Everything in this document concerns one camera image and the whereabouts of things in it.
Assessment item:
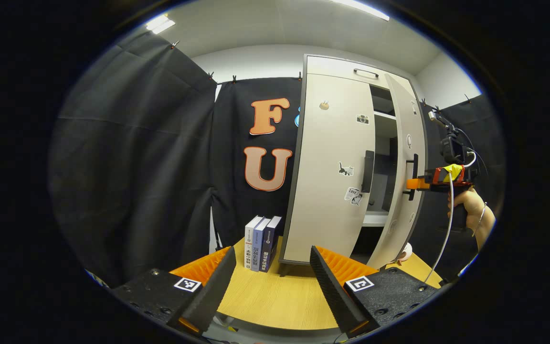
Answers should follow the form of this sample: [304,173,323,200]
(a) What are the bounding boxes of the thin silver bracelet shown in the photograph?
[472,202,488,237]

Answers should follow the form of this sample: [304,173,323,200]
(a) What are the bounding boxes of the small ceiling light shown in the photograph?
[145,13,176,35]

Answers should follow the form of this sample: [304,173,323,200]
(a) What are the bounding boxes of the white round object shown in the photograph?
[396,242,413,266]

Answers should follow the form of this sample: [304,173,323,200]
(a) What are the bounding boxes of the beige double-door shoe cabinet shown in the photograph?
[279,54,429,278]

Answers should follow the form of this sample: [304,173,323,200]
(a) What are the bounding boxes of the long ceiling light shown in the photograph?
[328,0,391,22]

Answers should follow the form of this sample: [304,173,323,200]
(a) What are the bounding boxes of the beige cabinet door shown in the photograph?
[367,74,427,269]
[282,73,376,263]

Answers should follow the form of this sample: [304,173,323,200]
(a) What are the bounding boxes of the light blue book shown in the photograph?
[251,217,272,272]

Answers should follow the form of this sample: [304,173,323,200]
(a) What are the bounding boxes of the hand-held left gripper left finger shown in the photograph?
[106,246,237,339]

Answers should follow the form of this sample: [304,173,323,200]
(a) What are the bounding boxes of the black backdrop cloth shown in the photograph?
[208,76,304,249]
[409,94,507,282]
[48,30,218,287]

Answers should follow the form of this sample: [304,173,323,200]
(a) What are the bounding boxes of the beige cabinet drawer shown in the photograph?
[304,55,416,94]

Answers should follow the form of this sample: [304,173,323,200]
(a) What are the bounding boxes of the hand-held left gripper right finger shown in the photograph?
[309,246,440,339]

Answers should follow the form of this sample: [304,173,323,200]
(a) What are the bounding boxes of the black door handle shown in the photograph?
[402,153,419,201]
[361,150,375,194]

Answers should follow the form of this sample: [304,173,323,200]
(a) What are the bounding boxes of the dark navy book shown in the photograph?
[259,216,283,273]

